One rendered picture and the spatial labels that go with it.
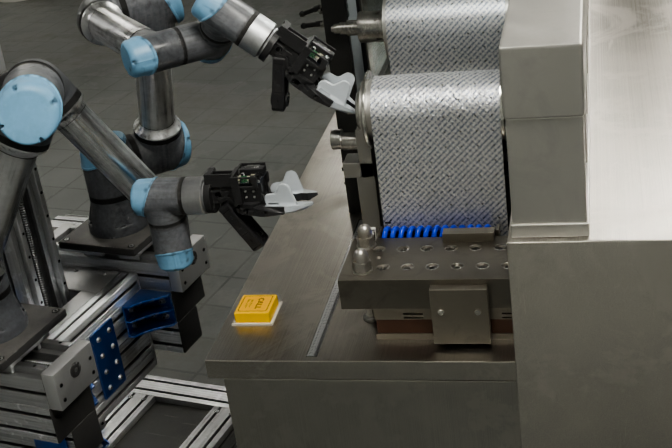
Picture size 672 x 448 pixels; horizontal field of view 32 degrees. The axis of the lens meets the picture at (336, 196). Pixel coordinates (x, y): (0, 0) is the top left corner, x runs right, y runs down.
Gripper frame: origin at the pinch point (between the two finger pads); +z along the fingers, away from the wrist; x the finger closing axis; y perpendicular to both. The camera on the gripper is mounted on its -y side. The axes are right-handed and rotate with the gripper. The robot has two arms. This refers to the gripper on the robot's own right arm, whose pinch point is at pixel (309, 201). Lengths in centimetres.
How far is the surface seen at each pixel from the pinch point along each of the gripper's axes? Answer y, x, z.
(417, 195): 0.8, -0.1, 21.1
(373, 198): -3.5, 7.9, 10.8
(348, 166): 4.0, 7.2, 6.8
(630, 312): 26, -84, 58
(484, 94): 19.7, 1.2, 34.9
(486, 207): -2.1, -0.1, 33.8
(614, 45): 35, -21, 58
